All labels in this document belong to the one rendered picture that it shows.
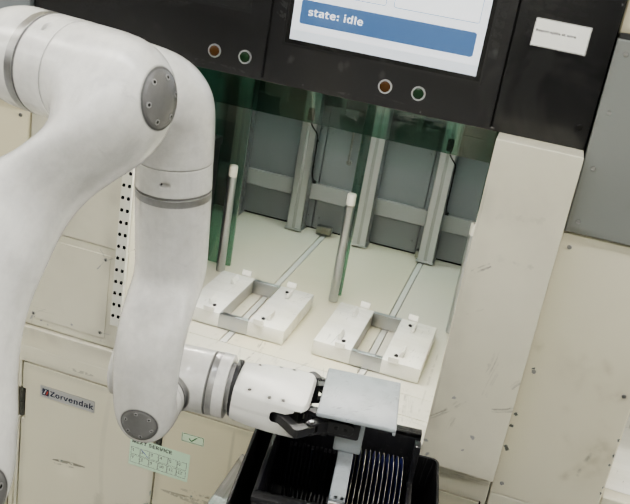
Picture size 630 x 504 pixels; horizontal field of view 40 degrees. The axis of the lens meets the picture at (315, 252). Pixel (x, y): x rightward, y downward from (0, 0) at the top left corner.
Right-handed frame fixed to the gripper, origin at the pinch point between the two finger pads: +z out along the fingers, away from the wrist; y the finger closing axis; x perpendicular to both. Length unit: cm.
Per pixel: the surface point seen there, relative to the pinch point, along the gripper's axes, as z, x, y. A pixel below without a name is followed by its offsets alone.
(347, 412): -0.3, 2.6, 4.5
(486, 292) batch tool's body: 16.0, 11.9, -21.2
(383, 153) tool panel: -5, 7, -115
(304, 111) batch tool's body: -22, 20, -82
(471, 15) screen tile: 5, 49, -28
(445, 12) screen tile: 2, 49, -28
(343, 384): -1.6, 2.6, -2.2
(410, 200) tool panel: 4, -5, -119
